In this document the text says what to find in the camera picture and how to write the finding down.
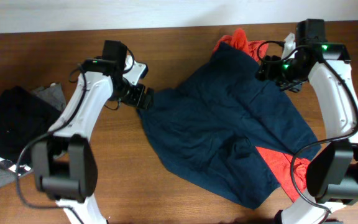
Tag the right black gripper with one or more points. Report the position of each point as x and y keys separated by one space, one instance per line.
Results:
x=268 y=70

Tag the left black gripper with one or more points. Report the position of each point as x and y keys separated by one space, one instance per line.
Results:
x=135 y=99

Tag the navy blue shorts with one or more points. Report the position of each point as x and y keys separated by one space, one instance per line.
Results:
x=209 y=128

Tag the red mesh garment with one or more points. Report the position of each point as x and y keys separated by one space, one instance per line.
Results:
x=278 y=162

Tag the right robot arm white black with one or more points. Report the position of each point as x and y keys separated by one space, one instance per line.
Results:
x=332 y=176

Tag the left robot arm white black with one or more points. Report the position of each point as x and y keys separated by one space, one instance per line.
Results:
x=62 y=160

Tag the grey folded garment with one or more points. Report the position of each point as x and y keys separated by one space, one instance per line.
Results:
x=54 y=96

